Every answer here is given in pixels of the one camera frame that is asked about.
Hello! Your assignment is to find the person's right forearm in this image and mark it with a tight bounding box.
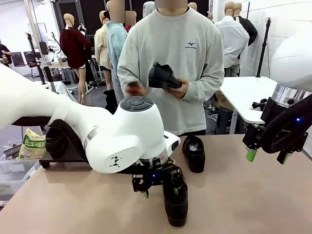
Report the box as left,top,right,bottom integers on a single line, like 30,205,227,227
117,65,137,98

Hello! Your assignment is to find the person in grey sweatshirt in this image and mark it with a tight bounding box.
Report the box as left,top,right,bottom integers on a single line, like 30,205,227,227
117,0,225,137

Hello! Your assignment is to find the mannequin in white shirt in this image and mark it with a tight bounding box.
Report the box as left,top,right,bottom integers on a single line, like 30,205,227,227
214,1,251,78

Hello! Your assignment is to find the white side table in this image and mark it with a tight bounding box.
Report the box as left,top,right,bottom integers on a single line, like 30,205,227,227
218,76,280,135

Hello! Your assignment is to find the black leather buckle shoe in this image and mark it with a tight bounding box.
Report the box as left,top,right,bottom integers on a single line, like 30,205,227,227
148,62,184,90

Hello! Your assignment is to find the green white snack bag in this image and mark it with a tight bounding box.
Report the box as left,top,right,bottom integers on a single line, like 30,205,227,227
16,128,47,160

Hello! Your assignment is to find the person's right hand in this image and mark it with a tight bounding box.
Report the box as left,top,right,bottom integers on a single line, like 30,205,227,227
121,81,148,98

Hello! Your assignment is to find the person in black shirt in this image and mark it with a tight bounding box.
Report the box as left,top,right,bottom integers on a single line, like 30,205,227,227
0,43,12,66

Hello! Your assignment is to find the black clamp knob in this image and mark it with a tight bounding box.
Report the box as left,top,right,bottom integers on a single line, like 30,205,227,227
252,98,268,110

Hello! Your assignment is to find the mannequin in maroon sweater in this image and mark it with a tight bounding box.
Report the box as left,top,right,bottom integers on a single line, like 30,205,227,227
59,13,92,105

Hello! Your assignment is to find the mannequin in red top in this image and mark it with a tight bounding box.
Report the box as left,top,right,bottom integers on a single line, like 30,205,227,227
124,11,137,34

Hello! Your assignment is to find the black tripod pole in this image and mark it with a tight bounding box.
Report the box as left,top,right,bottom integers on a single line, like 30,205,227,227
255,17,273,78

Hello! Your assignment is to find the person with dark cap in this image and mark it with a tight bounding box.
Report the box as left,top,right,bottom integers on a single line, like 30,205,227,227
77,23,88,37

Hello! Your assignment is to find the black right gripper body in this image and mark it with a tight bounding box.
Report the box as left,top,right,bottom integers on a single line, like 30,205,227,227
260,97,307,144

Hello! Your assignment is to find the mannequin in grey hoodie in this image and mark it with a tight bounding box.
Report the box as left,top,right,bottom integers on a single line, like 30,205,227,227
142,1,156,18

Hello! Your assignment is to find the person's left hand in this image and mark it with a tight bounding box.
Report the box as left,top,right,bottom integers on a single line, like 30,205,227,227
162,78,190,99

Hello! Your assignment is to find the mannequin in black jacket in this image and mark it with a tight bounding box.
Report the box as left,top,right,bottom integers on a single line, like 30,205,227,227
233,2,258,47

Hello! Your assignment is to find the black slanted shoe stand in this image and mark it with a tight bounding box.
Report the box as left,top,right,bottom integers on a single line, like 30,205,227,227
39,119,92,169

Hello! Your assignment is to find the black buckle shoe with stuffing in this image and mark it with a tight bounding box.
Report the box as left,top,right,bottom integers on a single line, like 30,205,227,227
182,135,206,174

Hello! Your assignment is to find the black tripod with device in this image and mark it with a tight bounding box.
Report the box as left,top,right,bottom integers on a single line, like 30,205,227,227
25,33,48,85

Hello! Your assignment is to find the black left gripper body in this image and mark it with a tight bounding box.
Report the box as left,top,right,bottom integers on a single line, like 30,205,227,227
143,170,173,187

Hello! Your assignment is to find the clear plastic storage bin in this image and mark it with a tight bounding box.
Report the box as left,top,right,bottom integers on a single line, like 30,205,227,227
0,146,41,195

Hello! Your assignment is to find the mannequin in beige jacket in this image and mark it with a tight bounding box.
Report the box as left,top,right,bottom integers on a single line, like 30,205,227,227
94,9,114,91

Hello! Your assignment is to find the black left arm cable sheath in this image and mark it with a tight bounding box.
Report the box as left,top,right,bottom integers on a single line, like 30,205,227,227
11,116,74,137

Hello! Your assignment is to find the mannequin in light blue fleece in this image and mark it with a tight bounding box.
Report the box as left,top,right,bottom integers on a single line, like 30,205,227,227
106,0,129,104

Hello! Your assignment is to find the person's left forearm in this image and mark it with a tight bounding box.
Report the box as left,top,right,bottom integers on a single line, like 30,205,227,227
186,70,225,100

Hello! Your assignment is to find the brown cardboard box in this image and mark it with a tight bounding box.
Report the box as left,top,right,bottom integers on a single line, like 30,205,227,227
214,92,234,110

